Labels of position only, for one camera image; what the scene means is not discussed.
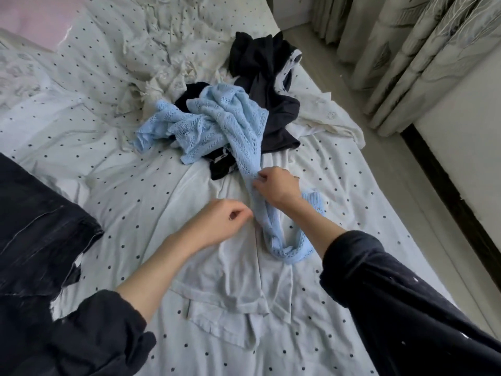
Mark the person's left hand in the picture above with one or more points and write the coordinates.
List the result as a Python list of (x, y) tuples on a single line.
[(219, 223)]

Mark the person's right hand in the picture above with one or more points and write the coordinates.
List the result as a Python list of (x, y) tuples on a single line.
[(278, 188)]

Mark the white cartoon print t-shirt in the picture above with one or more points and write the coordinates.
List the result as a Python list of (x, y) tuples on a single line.
[(235, 286)]

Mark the black top with blue label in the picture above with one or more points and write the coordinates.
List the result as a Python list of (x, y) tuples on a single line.
[(278, 121)]

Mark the white garment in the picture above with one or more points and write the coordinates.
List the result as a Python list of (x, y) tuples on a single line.
[(329, 113)]

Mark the light blue knit sweater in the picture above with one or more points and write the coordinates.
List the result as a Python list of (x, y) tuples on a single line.
[(227, 113)]

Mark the cream bow-print blouse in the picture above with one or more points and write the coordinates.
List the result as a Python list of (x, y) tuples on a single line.
[(153, 86)]

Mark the person's left forearm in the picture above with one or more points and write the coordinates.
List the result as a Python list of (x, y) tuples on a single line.
[(156, 274)]

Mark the white dotted bed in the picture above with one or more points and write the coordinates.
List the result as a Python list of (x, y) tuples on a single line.
[(102, 152)]

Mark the white bedside cabinet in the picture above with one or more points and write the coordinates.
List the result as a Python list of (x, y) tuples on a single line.
[(291, 10)]

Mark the pink pillow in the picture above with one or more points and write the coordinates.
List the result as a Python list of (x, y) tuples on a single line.
[(39, 19)]

